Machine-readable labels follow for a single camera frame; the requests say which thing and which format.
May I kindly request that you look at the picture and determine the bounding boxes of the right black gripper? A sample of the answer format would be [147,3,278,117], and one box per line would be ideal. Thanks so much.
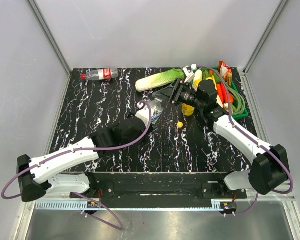
[152,77,205,111]

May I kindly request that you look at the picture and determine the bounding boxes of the clear blue-cap water bottle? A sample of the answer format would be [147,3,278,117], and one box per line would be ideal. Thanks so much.
[149,99,164,125]

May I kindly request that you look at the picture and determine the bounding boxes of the yellow juice bottle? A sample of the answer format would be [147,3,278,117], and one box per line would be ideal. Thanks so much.
[181,103,195,117]

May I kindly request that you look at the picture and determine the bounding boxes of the yellow bottle cap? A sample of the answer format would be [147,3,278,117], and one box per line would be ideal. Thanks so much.
[177,122,183,128]

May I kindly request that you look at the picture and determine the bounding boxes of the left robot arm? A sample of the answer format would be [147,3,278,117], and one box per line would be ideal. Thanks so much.
[17,108,153,203]

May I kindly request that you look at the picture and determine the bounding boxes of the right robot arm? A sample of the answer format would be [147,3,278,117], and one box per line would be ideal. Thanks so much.
[152,78,291,198]

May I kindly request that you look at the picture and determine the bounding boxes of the red-label soda bottle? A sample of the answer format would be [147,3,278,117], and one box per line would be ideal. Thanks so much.
[81,68,119,81]

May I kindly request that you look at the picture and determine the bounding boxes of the toy napa cabbage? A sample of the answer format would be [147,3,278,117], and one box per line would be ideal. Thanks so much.
[135,68,185,92]

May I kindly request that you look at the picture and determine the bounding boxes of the toy white radish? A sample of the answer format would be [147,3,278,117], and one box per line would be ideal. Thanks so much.
[193,69,203,87]

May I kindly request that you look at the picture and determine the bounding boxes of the toy orange carrot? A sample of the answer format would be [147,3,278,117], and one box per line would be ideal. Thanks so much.
[216,83,228,104]

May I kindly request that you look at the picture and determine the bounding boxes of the red snack packet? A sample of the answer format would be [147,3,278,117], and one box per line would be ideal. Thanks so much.
[218,61,233,81]

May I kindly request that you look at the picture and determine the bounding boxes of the toy green beans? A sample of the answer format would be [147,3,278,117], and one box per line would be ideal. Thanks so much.
[201,68,248,120]

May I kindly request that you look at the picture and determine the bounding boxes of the green plastic basket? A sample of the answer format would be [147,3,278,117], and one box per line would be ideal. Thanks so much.
[191,61,248,120]

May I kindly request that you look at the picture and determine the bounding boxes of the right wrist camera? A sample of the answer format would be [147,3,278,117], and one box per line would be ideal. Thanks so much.
[182,64,197,84]

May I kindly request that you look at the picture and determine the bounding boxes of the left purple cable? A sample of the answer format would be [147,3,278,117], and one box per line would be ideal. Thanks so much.
[1,100,153,231]

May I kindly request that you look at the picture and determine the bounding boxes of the purple cable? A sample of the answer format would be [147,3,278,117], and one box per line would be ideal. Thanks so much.
[196,65,294,217]
[1,100,153,231]

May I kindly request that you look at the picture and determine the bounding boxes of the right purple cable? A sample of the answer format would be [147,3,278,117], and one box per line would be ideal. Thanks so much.
[196,65,294,217]

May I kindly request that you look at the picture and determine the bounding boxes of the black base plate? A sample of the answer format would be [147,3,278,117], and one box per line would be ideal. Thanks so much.
[83,172,247,210]

